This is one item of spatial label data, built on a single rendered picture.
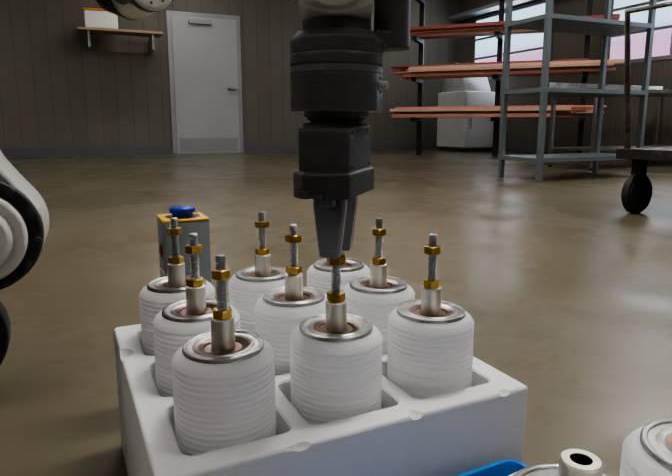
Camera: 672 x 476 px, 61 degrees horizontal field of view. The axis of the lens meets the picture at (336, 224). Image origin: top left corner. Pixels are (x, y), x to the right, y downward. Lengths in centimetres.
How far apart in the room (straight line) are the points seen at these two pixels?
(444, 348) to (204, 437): 26
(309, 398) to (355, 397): 5
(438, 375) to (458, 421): 5
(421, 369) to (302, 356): 13
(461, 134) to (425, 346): 928
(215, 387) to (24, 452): 50
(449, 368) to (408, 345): 5
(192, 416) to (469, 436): 28
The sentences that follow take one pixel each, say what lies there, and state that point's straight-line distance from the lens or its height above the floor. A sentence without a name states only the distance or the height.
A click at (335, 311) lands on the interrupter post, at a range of 58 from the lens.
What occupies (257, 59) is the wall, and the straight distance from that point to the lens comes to 986.
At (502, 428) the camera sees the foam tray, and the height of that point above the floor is 14.
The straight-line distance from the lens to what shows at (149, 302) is 75.
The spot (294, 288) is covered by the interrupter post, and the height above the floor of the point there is 27.
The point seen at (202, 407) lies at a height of 21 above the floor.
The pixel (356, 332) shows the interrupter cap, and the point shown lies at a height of 25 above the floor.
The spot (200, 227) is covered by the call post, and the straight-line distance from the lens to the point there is 91.
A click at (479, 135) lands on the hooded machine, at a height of 27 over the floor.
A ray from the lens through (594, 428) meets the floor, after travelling 101.
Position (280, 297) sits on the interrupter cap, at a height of 25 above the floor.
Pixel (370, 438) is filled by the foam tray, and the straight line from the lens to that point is 57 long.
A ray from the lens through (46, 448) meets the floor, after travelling 97.
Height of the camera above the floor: 46
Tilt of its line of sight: 10 degrees down
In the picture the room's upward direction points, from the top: straight up
